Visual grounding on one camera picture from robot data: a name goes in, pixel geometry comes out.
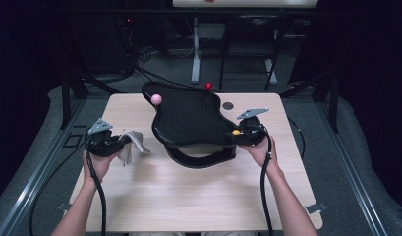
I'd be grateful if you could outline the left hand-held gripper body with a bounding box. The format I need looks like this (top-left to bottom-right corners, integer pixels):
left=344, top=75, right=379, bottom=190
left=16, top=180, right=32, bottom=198
left=86, top=118, right=124, bottom=157

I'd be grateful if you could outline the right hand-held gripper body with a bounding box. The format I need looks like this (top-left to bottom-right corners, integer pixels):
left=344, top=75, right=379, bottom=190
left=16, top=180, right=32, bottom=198
left=236, top=107, right=271, bottom=148

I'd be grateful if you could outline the white cleaning cloth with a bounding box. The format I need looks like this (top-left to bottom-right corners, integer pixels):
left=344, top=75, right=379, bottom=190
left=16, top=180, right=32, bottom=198
left=117, top=130, right=151, bottom=167

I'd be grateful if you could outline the black wavy tray stand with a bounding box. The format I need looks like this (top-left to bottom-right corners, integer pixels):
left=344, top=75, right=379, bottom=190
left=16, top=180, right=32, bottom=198
left=142, top=82, right=239, bottom=170

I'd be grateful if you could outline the person's left hand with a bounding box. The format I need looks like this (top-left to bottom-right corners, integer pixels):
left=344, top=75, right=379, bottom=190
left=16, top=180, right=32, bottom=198
left=82, top=150, right=120, bottom=194

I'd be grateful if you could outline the person's right hand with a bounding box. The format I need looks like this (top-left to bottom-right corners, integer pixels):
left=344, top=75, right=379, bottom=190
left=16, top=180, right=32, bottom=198
left=239, top=136, right=280, bottom=177

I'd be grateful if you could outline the black metal stand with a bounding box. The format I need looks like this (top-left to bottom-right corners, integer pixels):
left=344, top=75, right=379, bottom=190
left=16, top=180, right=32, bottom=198
left=59, top=70, right=121, bottom=131
left=280, top=70, right=340, bottom=134

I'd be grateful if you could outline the white desk leg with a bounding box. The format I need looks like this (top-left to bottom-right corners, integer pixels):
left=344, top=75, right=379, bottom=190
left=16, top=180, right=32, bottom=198
left=264, top=58, right=279, bottom=86
left=191, top=18, right=201, bottom=84

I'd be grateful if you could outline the black chair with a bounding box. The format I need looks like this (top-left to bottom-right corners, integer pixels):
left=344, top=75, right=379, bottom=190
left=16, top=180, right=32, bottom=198
left=219, top=14, right=290, bottom=92

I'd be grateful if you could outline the thin black cable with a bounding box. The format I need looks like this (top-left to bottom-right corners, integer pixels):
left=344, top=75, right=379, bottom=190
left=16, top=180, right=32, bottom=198
left=287, top=117, right=306, bottom=159

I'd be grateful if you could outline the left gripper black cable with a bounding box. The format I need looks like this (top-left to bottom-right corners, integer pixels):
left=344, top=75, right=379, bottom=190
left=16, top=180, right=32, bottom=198
left=85, top=137, right=108, bottom=236

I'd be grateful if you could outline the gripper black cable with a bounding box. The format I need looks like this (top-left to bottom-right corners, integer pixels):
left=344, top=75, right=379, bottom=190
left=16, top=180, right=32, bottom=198
left=258, top=126, right=275, bottom=236
left=85, top=137, right=108, bottom=236

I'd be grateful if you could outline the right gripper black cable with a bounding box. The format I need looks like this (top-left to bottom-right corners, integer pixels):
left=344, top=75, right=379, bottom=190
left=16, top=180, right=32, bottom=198
left=258, top=126, right=275, bottom=236

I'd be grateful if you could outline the aluminium floor rail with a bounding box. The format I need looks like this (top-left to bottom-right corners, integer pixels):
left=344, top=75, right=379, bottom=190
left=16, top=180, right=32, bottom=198
left=316, top=97, right=389, bottom=236
left=0, top=97, right=88, bottom=236

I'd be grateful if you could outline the black floor cable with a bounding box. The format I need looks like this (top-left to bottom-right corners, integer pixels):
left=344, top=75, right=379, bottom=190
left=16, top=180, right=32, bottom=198
left=29, top=130, right=98, bottom=236

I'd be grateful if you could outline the bundle of cables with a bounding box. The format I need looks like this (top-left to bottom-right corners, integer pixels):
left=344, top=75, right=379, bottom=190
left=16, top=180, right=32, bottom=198
left=116, top=16, right=197, bottom=94

